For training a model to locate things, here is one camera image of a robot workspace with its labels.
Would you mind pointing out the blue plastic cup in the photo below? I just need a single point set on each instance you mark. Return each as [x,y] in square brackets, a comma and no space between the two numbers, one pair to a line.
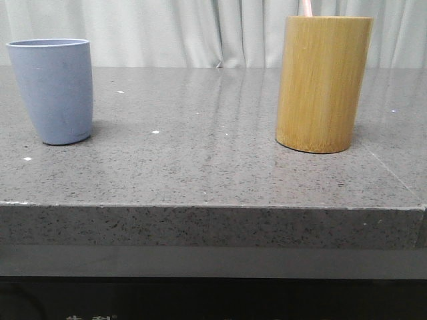
[55,80]

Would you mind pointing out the bamboo cylinder holder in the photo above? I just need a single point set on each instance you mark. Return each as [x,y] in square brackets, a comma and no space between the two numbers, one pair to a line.
[323,66]

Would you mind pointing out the pink chopstick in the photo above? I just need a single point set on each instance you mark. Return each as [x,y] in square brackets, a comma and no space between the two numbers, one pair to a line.
[307,8]

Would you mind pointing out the white curtain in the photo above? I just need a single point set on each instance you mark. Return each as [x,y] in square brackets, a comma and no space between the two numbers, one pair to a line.
[207,33]

